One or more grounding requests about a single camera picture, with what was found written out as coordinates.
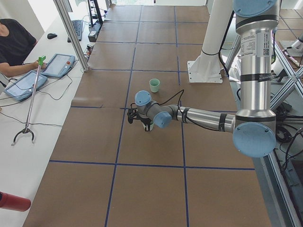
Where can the black keyboard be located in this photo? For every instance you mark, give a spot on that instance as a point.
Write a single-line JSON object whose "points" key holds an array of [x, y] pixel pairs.
{"points": [[78, 26]]}

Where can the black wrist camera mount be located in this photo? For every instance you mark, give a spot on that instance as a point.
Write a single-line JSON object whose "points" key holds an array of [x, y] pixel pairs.
{"points": [[131, 115]]}

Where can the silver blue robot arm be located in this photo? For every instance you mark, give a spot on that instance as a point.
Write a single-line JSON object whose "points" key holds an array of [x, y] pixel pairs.
{"points": [[253, 127]]}

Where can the white pedestal column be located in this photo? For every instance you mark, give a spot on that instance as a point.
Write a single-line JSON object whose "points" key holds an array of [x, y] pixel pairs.
{"points": [[206, 68]]}

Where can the red bottle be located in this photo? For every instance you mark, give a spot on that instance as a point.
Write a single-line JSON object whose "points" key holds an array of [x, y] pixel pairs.
{"points": [[13, 202]]}

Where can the person in black shirt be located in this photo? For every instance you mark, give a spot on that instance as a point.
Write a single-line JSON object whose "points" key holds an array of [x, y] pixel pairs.
{"points": [[16, 43]]}

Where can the mint green cup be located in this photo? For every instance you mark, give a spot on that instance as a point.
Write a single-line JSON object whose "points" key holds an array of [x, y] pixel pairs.
{"points": [[154, 85], [152, 127]]}

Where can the near blue teach pendant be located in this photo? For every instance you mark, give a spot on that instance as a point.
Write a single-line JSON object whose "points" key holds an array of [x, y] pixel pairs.
{"points": [[22, 88]]}

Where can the far blue teach pendant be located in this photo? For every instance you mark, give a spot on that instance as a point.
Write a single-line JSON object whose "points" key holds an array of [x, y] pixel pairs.
{"points": [[59, 65]]}

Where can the green handled reacher grabber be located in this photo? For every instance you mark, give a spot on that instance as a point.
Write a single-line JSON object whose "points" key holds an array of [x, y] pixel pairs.
{"points": [[26, 128]]}

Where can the aluminium frame post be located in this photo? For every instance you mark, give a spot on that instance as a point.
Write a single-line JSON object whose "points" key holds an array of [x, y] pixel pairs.
{"points": [[62, 10]]}

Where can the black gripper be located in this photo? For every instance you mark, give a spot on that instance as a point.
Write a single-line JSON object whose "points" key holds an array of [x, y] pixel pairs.
{"points": [[146, 121]]}

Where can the black computer mouse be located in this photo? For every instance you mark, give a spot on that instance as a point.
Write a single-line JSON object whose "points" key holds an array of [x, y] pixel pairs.
{"points": [[51, 35]]}

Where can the blue teach pendant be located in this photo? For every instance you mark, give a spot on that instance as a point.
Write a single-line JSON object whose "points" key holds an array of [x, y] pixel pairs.
{"points": [[59, 65], [22, 88]]}

